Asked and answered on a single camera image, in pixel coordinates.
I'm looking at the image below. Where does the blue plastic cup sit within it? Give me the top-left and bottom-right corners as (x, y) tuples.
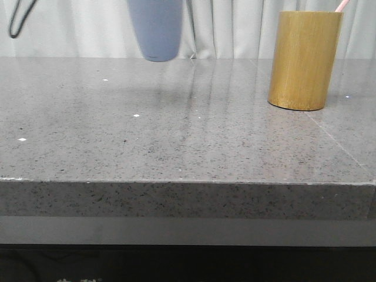
(127, 0), (183, 62)

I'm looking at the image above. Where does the pink chopstick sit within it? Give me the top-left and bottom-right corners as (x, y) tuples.
(335, 0), (350, 12)

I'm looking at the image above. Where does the bamboo wooden cup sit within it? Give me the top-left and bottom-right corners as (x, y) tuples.
(268, 11), (343, 111)

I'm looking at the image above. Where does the white grey curtain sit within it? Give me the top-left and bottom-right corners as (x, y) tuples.
(1, 1), (375, 59)

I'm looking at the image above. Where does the black cable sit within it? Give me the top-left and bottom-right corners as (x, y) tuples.
(8, 0), (38, 39)

